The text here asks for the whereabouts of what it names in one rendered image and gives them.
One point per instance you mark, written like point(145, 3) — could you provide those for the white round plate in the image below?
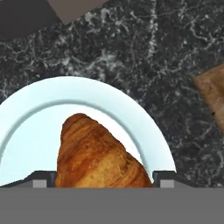
point(35, 122)

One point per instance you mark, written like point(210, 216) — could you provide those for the brown wooden cutting board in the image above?
point(213, 90)

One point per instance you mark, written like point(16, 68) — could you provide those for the golden brown croissant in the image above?
point(96, 154)

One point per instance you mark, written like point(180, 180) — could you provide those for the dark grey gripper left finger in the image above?
point(40, 178)

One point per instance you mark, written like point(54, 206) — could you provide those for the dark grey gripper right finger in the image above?
point(169, 178)

